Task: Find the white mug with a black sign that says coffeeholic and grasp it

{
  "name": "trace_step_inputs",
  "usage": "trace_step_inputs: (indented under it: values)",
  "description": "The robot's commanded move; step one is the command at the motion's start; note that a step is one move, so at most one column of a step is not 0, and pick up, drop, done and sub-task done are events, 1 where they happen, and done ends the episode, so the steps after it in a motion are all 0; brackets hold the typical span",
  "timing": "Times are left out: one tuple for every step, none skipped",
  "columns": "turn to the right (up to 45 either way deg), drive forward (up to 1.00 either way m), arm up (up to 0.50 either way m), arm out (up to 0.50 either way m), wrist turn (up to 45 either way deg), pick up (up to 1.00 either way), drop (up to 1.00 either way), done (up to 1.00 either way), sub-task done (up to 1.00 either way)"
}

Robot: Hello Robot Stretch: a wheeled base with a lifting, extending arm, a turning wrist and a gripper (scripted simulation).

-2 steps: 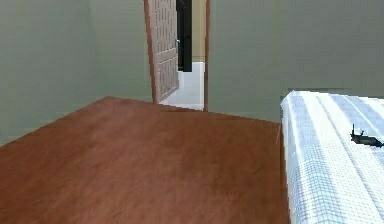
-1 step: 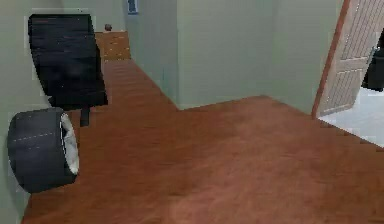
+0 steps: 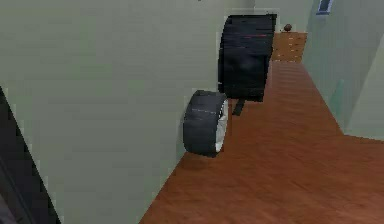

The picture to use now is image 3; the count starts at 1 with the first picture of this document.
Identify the black door frame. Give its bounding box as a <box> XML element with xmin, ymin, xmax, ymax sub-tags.
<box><xmin>0</xmin><ymin>85</ymin><xmax>63</xmax><ymax>224</ymax></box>

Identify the blue framed picture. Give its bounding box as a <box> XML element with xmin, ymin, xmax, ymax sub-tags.
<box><xmin>316</xmin><ymin>0</ymin><xmax>335</xmax><ymax>16</ymax></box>

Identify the brown wooden chest of drawers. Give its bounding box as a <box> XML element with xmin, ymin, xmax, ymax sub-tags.
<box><xmin>271</xmin><ymin>31</ymin><xmax>309</xmax><ymax>64</ymax></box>

